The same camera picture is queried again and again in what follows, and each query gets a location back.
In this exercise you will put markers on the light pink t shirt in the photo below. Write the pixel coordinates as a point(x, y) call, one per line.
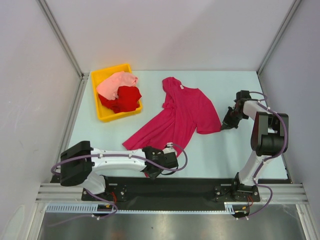
point(109, 87)

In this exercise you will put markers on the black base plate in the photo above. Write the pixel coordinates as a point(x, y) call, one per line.
point(172, 191)

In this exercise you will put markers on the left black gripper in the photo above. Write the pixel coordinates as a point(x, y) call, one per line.
point(154, 175)

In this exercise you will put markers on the aluminium frame post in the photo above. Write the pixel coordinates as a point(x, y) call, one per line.
point(279, 35)
point(49, 16)

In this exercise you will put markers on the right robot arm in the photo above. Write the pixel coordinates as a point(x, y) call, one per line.
point(269, 139)

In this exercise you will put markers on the magenta t shirt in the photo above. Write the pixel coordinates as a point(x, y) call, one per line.
point(185, 111)

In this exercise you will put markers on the red t shirt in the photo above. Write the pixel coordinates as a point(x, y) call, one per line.
point(127, 100)

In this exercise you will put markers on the left aluminium frame post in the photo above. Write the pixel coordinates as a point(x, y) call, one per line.
point(49, 16)

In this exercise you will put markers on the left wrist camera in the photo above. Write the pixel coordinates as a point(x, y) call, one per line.
point(169, 148)

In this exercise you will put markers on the white slotted cable duct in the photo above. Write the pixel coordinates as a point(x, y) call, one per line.
point(106, 208)

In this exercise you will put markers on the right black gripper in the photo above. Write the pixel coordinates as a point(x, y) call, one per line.
point(226, 120)

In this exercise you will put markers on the right aluminium frame post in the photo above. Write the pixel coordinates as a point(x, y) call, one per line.
point(279, 35)

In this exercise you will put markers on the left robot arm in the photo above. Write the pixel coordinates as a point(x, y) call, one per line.
point(87, 167)

